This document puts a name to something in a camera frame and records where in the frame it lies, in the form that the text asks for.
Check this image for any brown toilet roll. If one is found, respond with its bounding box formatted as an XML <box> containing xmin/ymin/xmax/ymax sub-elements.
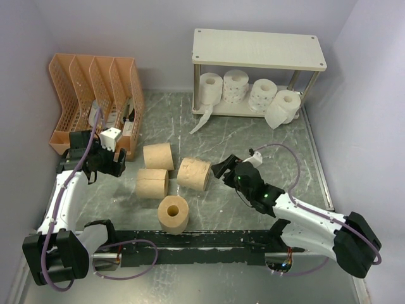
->
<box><xmin>177</xmin><ymin>157</ymin><xmax>211</xmax><ymax>191</ymax></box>
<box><xmin>135</xmin><ymin>168</ymin><xmax>168</xmax><ymax>199</ymax></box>
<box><xmin>143</xmin><ymin>142</ymin><xmax>174</xmax><ymax>171</ymax></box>
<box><xmin>158</xmin><ymin>196</ymin><xmax>189</xmax><ymax>235</ymax></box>

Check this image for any plain white toilet roll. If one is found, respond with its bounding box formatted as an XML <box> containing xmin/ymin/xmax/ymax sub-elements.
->
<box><xmin>265</xmin><ymin>90</ymin><xmax>301</xmax><ymax>130</ymax></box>

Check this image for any floral toilet roll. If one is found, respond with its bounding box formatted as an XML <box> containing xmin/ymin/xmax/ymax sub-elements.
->
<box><xmin>222</xmin><ymin>70</ymin><xmax>249</xmax><ymax>104</ymax></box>
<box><xmin>248</xmin><ymin>79</ymin><xmax>278</xmax><ymax>114</ymax></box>

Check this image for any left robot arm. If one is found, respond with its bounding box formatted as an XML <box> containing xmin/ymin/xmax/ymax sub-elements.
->
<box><xmin>22</xmin><ymin>127</ymin><xmax>127</xmax><ymax>291</ymax></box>

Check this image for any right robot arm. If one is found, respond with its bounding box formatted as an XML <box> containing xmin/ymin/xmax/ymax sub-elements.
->
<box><xmin>211</xmin><ymin>155</ymin><xmax>382</xmax><ymax>279</ymax></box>

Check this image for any white two-tier shelf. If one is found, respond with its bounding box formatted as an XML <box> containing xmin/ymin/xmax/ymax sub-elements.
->
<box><xmin>192</xmin><ymin>28</ymin><xmax>327</xmax><ymax>115</ymax></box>

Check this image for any peach plastic file organizer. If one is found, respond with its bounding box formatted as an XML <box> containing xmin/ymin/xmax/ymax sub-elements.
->
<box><xmin>49</xmin><ymin>53</ymin><xmax>145</xmax><ymax>160</ymax></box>

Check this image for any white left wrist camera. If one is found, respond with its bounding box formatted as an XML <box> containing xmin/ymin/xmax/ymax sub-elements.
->
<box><xmin>99</xmin><ymin>127</ymin><xmax>122</xmax><ymax>151</ymax></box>

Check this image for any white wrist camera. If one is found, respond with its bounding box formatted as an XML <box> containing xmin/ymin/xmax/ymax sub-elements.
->
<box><xmin>244</xmin><ymin>148</ymin><xmax>263</xmax><ymax>168</ymax></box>
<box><xmin>99</xmin><ymin>127</ymin><xmax>122</xmax><ymax>151</ymax></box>

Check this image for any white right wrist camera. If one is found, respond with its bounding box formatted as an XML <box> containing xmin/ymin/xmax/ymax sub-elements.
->
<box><xmin>244</xmin><ymin>148</ymin><xmax>263</xmax><ymax>168</ymax></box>

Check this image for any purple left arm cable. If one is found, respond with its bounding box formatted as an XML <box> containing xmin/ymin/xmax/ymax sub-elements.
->
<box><xmin>40</xmin><ymin>107</ymin><xmax>159</xmax><ymax>291</ymax></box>

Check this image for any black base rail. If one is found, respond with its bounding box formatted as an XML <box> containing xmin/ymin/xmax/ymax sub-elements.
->
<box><xmin>107</xmin><ymin>229</ymin><xmax>306</xmax><ymax>267</ymax></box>

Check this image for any aluminium extrusion rail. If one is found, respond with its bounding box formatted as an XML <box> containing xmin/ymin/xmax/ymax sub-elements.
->
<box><xmin>91</xmin><ymin>202</ymin><xmax>336</xmax><ymax>263</ymax></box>

